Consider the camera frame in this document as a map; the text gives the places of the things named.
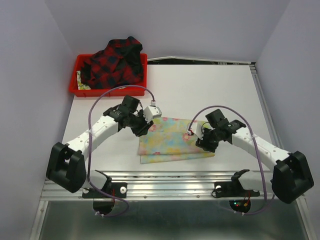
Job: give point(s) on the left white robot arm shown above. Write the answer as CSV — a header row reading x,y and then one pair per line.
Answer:
x,y
69,163

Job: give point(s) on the aluminium right rail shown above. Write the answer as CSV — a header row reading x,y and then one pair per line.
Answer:
x,y
259,117

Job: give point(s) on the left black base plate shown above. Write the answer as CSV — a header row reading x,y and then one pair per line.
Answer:
x,y
116,189

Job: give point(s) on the yellow floral cloth in bin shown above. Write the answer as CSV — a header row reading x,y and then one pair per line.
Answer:
x,y
80,85

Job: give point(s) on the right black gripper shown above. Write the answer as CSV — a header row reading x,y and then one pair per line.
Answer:
x,y
204,144

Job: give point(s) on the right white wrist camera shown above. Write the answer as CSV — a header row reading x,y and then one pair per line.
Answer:
x,y
196,129

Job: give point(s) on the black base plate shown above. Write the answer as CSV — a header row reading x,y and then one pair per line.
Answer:
x,y
228,189
116,189

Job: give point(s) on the red black plaid skirt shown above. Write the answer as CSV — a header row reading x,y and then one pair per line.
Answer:
x,y
119,64

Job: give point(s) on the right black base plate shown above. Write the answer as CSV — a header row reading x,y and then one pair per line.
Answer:
x,y
228,189

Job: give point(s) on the pastel floral skirt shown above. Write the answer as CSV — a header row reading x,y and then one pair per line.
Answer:
x,y
167,140

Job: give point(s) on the red plastic bin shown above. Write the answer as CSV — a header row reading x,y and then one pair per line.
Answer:
x,y
82,91

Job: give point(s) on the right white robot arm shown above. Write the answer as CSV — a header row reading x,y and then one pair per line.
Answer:
x,y
285,174

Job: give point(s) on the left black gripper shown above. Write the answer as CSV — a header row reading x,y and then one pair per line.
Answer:
x,y
143,130

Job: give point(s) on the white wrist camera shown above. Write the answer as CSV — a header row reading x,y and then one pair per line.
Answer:
x,y
196,129
151,112

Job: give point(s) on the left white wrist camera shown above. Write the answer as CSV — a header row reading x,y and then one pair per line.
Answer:
x,y
151,112

